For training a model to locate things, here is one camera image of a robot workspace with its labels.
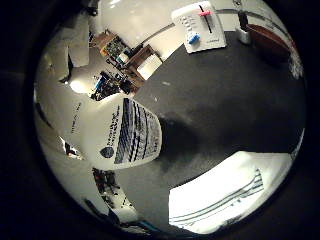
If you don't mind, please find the white spray bottle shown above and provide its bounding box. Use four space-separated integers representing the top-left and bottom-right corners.
34 79 164 172

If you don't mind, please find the white striped cloth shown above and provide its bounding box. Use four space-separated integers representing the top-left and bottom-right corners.
167 151 295 235

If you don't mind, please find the small blue screen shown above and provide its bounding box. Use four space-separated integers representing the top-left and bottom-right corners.
94 74 106 91

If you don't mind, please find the wooden shelf unit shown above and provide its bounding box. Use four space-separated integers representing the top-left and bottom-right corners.
91 30 164 92

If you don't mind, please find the white slider board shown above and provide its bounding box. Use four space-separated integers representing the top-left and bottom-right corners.
171 0 228 55

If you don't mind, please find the small white black device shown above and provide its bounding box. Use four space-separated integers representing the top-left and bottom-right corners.
235 10 252 45

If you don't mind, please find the brown wooden bowl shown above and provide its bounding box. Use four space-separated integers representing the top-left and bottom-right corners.
246 23 298 66

